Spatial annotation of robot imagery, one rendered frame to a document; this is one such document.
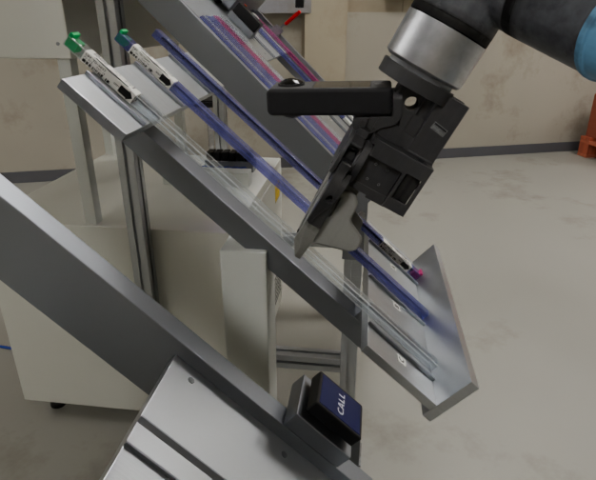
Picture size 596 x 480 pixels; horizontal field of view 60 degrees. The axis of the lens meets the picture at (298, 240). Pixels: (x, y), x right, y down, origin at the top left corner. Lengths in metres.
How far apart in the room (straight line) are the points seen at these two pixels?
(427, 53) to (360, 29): 3.60
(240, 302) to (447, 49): 0.40
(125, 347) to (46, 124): 3.63
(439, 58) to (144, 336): 0.32
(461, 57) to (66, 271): 0.35
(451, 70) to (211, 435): 0.34
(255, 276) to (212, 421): 0.29
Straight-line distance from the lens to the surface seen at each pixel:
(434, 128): 0.49
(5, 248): 0.44
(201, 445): 0.39
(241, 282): 0.67
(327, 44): 3.89
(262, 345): 0.72
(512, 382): 1.87
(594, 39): 0.43
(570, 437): 1.74
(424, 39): 0.47
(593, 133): 4.94
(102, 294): 0.41
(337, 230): 0.51
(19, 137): 4.08
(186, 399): 0.40
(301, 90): 0.49
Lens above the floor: 1.09
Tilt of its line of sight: 23 degrees down
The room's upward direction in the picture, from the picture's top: straight up
